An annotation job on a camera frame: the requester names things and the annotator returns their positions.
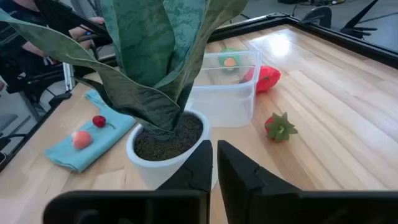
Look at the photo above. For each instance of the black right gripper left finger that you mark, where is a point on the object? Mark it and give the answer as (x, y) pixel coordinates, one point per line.
(186, 205)

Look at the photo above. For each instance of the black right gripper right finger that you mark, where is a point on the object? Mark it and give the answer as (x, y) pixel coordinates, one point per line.
(264, 202)

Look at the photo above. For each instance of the red toy strawberry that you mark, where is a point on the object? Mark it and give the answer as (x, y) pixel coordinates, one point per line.
(279, 128)

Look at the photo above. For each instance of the red toy cherry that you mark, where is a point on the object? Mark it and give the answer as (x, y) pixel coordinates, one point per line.
(99, 121)

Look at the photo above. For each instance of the pink toy peach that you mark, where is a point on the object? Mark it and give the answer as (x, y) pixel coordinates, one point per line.
(81, 139)

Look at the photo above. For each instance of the red toy fruit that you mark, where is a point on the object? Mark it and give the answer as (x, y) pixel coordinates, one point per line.
(267, 77)

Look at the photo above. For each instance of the green toy vegetable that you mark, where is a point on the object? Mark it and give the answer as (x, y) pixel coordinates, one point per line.
(229, 60)

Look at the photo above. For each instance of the clear plastic tupperware container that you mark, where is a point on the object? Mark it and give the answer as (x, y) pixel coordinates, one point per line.
(224, 105)

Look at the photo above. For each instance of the white plant pot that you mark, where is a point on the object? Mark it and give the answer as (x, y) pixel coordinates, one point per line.
(149, 174)

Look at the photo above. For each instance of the teal folded cloth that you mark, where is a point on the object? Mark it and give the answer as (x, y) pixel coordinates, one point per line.
(102, 140)

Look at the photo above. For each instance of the green snake plant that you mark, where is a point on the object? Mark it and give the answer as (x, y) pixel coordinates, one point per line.
(155, 46)

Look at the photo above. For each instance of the person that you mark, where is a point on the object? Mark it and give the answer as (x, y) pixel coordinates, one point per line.
(18, 37)

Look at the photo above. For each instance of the silver aluminium frame post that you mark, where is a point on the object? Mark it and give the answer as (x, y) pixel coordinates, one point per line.
(69, 76)

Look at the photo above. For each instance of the black fin-shaped bracket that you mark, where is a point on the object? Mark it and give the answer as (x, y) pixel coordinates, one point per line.
(317, 15)

